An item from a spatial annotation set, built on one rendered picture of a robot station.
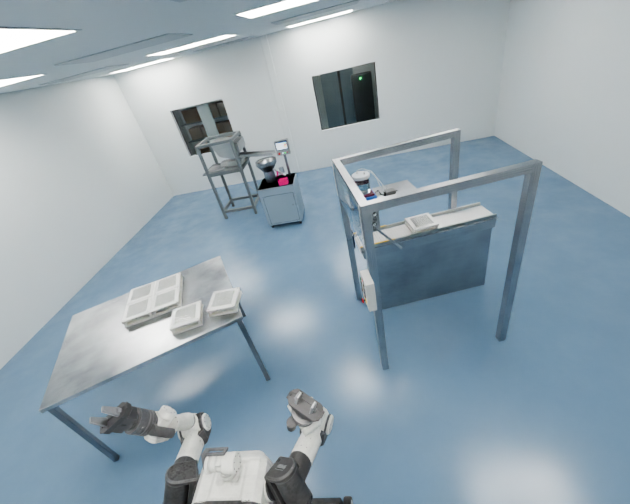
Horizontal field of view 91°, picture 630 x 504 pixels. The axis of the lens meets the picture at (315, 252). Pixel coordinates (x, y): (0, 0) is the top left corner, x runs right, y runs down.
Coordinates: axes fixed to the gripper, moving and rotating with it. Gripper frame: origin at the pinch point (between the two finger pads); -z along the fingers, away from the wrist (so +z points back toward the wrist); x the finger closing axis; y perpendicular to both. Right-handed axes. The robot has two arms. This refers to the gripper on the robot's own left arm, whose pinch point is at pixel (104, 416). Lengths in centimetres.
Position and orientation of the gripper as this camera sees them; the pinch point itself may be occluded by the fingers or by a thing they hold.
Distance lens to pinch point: 139.1
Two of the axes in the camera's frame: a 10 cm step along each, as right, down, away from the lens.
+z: 4.6, 5.3, 7.1
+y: 4.9, 5.1, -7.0
